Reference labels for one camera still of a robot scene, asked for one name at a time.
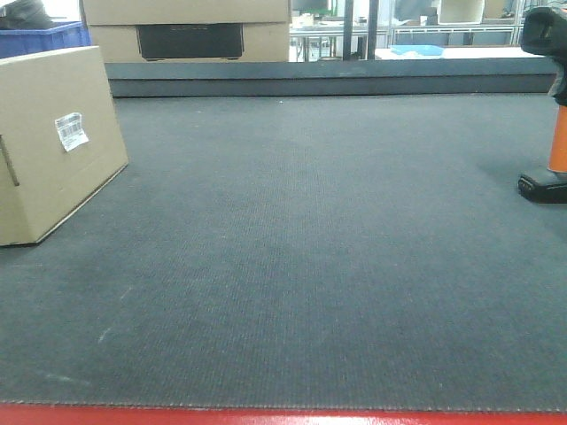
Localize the dark grey conveyor side rail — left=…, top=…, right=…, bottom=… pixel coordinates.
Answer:
left=105, top=57, right=556, bottom=97

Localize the black orange barcode scanner gun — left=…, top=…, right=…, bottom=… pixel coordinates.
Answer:
left=517, top=6, right=566, bottom=204

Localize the light blue flat tray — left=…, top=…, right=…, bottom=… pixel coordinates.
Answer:
left=390, top=44, right=445, bottom=59

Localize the blue plastic crate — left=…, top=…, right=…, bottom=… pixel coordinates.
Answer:
left=1, top=21, right=92, bottom=58

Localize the beige plastic bin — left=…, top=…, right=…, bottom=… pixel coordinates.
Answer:
left=438, top=0, right=485, bottom=26

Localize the large cardboard box black panel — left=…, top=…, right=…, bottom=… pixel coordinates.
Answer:
left=81, top=0, right=291, bottom=63

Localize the brown cardboard package box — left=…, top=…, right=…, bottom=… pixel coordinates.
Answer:
left=1, top=47, right=128, bottom=246

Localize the white barcode shipping label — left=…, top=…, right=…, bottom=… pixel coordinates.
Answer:
left=54, top=112, right=89, bottom=152

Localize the black bag in crate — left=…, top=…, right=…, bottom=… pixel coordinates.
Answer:
left=1, top=0, right=54, bottom=30

